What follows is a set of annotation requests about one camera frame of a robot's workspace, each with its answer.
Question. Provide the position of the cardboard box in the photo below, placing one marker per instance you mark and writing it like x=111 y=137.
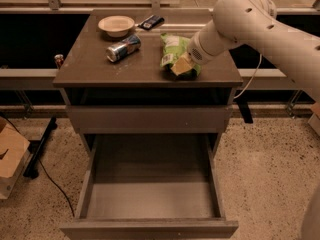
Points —
x=13 y=155

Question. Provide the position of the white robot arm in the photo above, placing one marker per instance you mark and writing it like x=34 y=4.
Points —
x=269 y=172

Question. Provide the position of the open grey bottom drawer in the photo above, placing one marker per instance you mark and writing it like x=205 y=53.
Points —
x=150 y=187

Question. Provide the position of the black table leg left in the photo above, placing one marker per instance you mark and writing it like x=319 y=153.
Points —
x=36 y=150

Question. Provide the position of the black table leg right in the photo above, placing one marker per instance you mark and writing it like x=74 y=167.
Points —
x=245 y=111

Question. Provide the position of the grey drawer cabinet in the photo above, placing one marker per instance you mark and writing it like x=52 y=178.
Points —
x=87 y=78

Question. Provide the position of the green rice chip bag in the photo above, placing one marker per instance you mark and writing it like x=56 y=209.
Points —
x=176 y=45

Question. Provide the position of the blue silver drink can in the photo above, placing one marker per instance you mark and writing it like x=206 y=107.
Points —
x=125 y=47

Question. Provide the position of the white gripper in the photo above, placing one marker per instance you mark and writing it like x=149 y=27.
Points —
x=199 y=51

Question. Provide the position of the closed grey upper drawer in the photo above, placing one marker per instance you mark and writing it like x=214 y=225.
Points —
x=148 y=119

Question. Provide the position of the white bowl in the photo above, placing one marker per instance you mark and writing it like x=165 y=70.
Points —
x=116 y=26

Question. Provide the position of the dark blue snack packet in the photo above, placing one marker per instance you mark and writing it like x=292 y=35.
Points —
x=151 y=22

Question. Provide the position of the black table leg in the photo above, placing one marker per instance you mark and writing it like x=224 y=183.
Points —
x=36 y=150
x=245 y=111

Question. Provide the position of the red can behind cabinet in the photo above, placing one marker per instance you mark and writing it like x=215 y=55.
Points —
x=59 y=60

